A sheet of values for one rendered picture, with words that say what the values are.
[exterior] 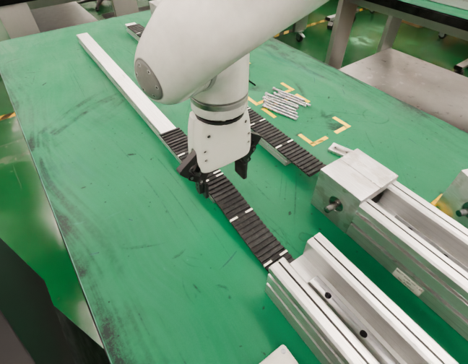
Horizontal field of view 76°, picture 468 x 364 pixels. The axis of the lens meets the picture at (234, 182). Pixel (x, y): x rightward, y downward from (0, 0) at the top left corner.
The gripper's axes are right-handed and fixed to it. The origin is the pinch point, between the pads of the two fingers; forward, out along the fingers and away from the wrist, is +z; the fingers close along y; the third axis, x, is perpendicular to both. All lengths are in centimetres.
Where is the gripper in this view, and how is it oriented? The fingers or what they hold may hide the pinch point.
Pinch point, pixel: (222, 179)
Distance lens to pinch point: 55.9
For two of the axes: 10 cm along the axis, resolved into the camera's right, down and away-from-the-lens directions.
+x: 5.7, 6.0, -5.6
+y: -8.2, 4.2, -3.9
